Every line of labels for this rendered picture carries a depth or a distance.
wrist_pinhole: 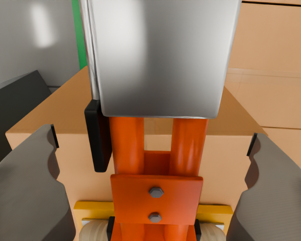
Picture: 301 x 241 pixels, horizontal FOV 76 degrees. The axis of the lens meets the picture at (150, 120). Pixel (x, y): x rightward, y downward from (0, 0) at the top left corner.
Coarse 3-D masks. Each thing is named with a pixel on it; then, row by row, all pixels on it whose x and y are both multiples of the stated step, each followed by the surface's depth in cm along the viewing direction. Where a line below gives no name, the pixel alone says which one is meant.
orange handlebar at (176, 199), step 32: (128, 128) 11; (192, 128) 11; (128, 160) 12; (160, 160) 15; (192, 160) 12; (128, 192) 13; (160, 192) 13; (192, 192) 13; (128, 224) 16; (192, 224) 15
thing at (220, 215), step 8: (200, 208) 35; (208, 208) 35; (216, 208) 35; (224, 208) 35; (200, 216) 34; (208, 216) 34; (216, 216) 34; (224, 216) 34; (216, 224) 35; (224, 224) 35
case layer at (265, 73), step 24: (264, 0) 54; (288, 0) 54; (240, 24) 57; (264, 24) 57; (288, 24) 57; (240, 48) 60; (264, 48) 60; (288, 48) 60; (240, 72) 64; (264, 72) 64; (288, 72) 64; (240, 96) 68; (264, 96) 68; (288, 96) 68; (264, 120) 73; (288, 120) 73; (288, 144) 78
